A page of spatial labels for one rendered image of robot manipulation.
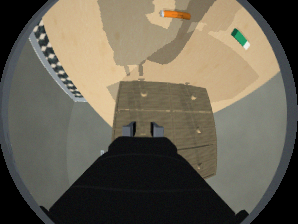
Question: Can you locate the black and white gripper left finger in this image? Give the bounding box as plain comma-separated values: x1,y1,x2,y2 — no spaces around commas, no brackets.
122,121,136,137

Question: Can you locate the small wooden chest of drawers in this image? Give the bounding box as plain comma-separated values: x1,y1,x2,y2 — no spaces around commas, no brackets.
111,81,217,180

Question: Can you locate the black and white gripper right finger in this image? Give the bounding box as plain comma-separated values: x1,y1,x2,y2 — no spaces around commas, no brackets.
151,122,164,137

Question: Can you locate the small green block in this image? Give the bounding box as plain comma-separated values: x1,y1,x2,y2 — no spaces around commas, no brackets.
231,28,250,50

